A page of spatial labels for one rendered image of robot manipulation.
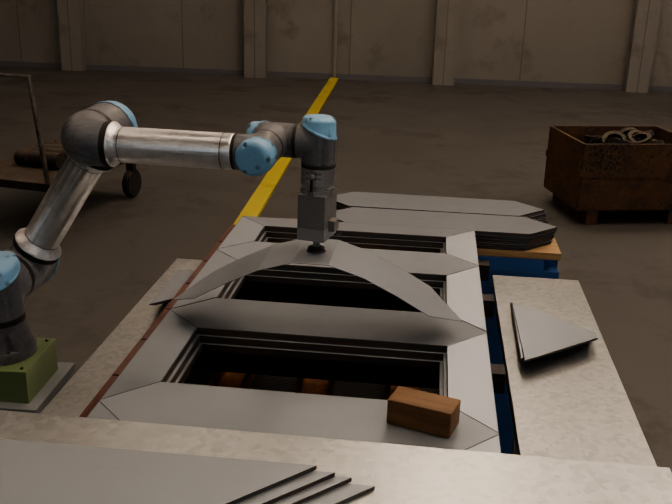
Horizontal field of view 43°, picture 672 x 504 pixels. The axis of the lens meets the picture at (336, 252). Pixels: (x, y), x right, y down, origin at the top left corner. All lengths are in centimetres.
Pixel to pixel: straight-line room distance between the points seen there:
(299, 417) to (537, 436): 52
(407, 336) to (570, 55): 1083
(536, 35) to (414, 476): 1155
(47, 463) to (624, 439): 118
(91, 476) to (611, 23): 1191
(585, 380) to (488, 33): 1054
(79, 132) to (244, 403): 66
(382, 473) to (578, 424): 85
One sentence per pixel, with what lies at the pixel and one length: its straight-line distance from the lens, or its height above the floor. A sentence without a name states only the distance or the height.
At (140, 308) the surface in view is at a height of 68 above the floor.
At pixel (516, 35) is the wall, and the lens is 1247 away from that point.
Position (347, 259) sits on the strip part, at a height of 102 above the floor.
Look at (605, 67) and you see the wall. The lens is 1272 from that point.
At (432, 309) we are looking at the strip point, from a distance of 192.
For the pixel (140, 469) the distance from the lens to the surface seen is 109.
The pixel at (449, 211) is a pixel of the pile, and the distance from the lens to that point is 296.
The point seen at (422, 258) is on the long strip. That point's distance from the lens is 243.
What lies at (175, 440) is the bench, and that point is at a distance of 119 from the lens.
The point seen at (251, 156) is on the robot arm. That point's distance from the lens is 172.
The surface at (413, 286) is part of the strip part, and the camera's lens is 197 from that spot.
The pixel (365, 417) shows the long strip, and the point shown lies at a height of 87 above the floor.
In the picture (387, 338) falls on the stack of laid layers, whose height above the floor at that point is 87.
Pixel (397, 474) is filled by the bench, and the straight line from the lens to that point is 112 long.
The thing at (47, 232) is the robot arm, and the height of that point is 104.
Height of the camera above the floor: 167
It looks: 19 degrees down
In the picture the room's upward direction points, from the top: 2 degrees clockwise
